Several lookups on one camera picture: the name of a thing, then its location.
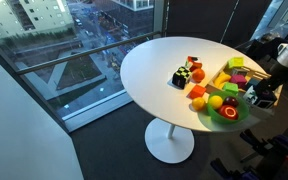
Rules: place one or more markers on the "yellow toy lemon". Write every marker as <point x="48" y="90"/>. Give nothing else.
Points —
<point x="215" y="101"/>

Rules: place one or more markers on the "teal blue embossed cube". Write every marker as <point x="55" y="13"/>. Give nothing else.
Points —
<point x="251" y="82"/>

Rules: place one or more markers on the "black checkered plush cube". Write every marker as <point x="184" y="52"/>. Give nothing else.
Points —
<point x="181" y="76"/>

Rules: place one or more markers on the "yellow toy banana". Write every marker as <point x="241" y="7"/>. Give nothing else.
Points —
<point x="222" y="80"/>

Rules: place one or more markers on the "dark maroon toy plum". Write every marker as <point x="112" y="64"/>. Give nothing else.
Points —
<point x="231" y="101"/>

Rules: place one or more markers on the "green plastic bowl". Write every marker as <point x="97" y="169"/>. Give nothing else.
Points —
<point x="217" y="116"/>

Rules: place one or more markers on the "magenta embossed cube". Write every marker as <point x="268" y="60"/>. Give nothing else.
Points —
<point x="238" y="80"/>

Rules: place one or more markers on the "gray embossed cube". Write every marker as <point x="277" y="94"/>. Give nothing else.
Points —
<point x="240" y="71"/>

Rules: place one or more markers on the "green embossed cube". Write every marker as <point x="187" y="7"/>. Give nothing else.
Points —
<point x="230" y="88"/>

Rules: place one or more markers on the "red toy apple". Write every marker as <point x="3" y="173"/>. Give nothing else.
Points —
<point x="228" y="112"/>

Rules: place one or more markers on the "white round table pedestal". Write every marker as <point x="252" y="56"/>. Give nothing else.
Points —
<point x="169" y="141"/>

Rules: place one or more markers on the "dark window mullion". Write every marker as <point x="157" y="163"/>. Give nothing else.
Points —
<point x="160" y="16"/>

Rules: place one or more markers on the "glass office building outside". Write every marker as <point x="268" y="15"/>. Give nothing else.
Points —
<point x="27" y="16"/>

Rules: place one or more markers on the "red green plush cube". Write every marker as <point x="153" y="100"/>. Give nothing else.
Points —
<point x="193" y="62"/>

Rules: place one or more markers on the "dark window railing bar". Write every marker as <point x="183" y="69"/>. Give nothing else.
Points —
<point x="84" y="53"/>

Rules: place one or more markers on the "small yellow-orange toy fruit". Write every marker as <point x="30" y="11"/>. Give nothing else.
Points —
<point x="198" y="103"/>

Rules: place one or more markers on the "light wooden crate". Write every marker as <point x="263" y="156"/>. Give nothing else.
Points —
<point x="247" y="75"/>

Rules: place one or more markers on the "orange toy fruit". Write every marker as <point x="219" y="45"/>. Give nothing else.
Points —
<point x="198" y="75"/>

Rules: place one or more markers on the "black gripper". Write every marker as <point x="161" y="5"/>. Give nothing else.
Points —
<point x="280" y="76"/>

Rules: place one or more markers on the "black equipment cart with clamps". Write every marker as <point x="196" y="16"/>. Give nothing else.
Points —
<point x="277" y="150"/>

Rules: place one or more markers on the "yellow-green embossed cube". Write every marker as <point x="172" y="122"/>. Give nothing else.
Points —
<point x="235" y="62"/>

